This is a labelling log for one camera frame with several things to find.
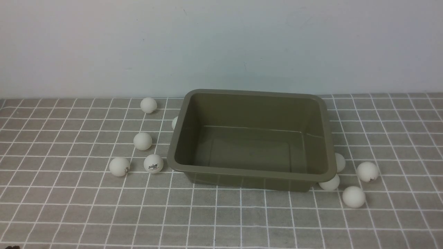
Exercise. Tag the olive green plastic bin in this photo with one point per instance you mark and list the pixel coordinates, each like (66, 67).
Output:
(251, 139)

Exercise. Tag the white printed ball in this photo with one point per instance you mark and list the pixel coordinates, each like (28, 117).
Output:
(153, 164)

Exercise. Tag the white ball marked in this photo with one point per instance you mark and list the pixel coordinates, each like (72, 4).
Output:
(367, 172)

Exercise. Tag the grey checked tablecloth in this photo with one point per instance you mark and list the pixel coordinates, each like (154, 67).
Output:
(57, 191)

